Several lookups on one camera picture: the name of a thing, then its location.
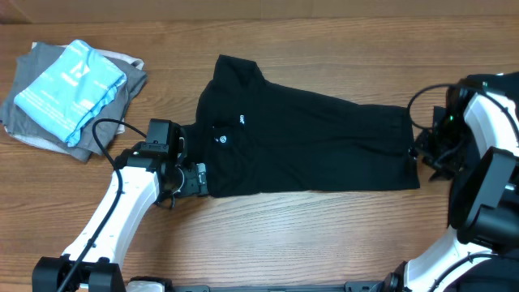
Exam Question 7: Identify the black polo shirt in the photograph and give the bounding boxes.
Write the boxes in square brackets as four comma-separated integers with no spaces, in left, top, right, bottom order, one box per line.
[185,55,419,197]

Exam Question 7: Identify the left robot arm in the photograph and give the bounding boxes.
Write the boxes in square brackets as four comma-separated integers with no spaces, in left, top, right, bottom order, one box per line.
[32,119,208,292]

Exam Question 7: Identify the pile of black clothes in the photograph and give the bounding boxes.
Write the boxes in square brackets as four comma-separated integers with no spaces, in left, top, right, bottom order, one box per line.
[431,71,519,292]

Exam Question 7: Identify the folded dark grey shirt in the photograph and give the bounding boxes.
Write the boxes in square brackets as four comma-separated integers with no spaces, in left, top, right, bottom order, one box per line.
[0,41,148,163]

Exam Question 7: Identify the folded light blue shirt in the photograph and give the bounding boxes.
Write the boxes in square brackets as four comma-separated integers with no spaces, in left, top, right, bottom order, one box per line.
[14,40,127,147]

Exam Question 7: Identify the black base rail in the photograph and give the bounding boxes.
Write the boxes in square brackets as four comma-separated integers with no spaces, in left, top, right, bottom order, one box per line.
[125,277,390,292]

